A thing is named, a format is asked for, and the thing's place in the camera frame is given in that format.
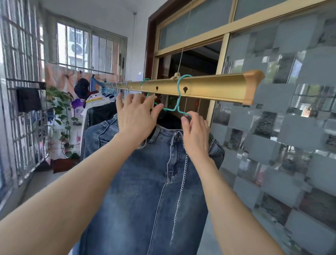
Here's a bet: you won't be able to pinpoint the window with metal bars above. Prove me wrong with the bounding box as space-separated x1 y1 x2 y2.
47 13 128 77

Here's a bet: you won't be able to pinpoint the thin steel lift cables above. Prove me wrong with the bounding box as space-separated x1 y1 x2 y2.
130 12 137 82

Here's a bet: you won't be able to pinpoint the side window metal grille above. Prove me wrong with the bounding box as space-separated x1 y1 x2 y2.
0 0 50 205

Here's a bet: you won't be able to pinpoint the teal wire hanger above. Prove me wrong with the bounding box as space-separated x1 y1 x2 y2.
140 78 158 105
151 74 194 117

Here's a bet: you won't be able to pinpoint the person's left hand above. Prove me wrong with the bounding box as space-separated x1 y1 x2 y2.
115 92 164 150

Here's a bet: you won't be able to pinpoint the person's right hand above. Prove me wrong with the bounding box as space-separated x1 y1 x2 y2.
180 111 210 165

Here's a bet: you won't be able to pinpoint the gold clothes rail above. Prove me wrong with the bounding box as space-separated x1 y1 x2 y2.
101 70 266 106

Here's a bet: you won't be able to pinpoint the brown door frame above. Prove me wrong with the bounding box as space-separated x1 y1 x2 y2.
144 0 200 81

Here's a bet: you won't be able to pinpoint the grey metal window pole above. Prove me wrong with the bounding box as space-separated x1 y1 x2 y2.
48 62 115 75

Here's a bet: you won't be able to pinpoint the gold framed glass door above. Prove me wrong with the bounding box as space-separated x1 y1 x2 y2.
152 0 336 255

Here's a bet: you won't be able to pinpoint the person's right forearm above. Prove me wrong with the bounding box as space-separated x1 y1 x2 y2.
195 157 285 255

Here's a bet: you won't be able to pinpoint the purple white detergent bag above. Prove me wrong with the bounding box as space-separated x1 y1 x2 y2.
71 98 86 125

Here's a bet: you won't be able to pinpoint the person's left forearm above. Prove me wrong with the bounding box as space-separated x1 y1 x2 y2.
0 136 142 255

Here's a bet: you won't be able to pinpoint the blue denim skirt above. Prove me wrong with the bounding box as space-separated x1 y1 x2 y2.
78 114 226 255

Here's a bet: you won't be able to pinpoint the navy bucket hat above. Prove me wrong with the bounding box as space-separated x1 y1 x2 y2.
74 78 90 100

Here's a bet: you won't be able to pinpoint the white red floral cloth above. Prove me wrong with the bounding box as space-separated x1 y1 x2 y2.
48 123 82 159

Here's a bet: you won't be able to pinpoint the outdoor air conditioner unit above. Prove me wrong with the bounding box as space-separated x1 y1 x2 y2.
70 42 84 56

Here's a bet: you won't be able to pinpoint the blue fabric cover white trim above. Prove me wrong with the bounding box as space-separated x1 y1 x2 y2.
89 75 104 92

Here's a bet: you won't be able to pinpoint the thin steel lift cable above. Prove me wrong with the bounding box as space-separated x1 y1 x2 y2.
177 10 191 75

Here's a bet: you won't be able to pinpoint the orange patterned hanging sheet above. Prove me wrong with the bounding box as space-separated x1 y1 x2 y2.
45 63 120 100

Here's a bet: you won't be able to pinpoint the metal mop poles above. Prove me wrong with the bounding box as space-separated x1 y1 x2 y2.
118 52 126 82

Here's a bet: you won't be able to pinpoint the green leafy plant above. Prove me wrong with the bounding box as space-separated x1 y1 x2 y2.
46 87 79 159

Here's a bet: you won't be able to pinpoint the black cloth on grille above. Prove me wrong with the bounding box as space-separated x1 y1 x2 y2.
16 87 42 113

